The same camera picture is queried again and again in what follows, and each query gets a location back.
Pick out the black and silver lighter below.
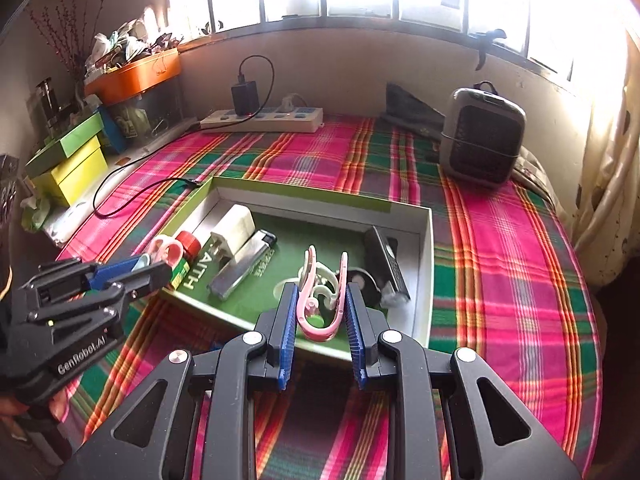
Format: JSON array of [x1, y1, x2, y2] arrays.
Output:
[[206, 230, 277, 301]]

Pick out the yellow box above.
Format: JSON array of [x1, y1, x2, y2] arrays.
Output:
[[32, 137, 108, 208]]

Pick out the pink plastic clip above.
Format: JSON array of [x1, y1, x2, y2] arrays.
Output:
[[296, 246, 350, 343]]

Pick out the pink scissors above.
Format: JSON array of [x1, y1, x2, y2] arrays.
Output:
[[146, 236, 185, 267]]

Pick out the green cardboard box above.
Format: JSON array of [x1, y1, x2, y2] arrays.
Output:
[[159, 176, 435, 363]]

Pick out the black charging cable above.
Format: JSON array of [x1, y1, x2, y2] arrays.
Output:
[[92, 55, 276, 220]]

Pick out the grey space heater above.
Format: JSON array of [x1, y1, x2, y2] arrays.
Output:
[[439, 82, 527, 188]]

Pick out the black charger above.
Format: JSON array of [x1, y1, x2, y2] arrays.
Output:
[[231, 80, 260, 117]]

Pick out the dark grey pouch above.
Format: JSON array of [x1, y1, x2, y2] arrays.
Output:
[[382, 82, 446, 136]]

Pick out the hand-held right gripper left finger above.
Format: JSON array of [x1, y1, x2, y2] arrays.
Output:
[[60, 282, 299, 480]]

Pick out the black flashlight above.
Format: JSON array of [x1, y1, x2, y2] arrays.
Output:
[[362, 226, 412, 308]]

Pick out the black clip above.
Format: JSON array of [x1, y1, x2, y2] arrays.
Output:
[[472, 29, 508, 72]]

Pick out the patterned cream curtain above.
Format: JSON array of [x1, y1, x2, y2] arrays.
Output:
[[570, 30, 640, 286]]

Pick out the white plug adapter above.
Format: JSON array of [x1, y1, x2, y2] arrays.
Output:
[[209, 204, 256, 266]]

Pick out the pile of assorted packets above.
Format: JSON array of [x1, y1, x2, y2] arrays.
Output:
[[85, 5, 178, 78]]

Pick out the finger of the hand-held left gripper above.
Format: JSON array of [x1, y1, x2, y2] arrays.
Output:
[[85, 261, 173, 311], [17, 256, 141, 311]]

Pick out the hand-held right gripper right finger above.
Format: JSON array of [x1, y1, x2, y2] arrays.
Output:
[[345, 282, 583, 480]]

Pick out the plaid blanket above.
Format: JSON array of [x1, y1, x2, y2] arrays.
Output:
[[55, 115, 601, 480]]

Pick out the white plastic bag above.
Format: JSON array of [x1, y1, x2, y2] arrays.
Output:
[[42, 200, 101, 248]]

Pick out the clear plastic container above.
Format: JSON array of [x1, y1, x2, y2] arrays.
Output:
[[107, 80, 183, 148]]

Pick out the white power strip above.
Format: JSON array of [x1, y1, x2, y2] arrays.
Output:
[[200, 106, 325, 133]]

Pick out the brown pill bottle red cap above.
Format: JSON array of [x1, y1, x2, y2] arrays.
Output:
[[170, 230, 203, 291]]

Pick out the dried red branches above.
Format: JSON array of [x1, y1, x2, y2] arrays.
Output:
[[30, 0, 98, 86]]

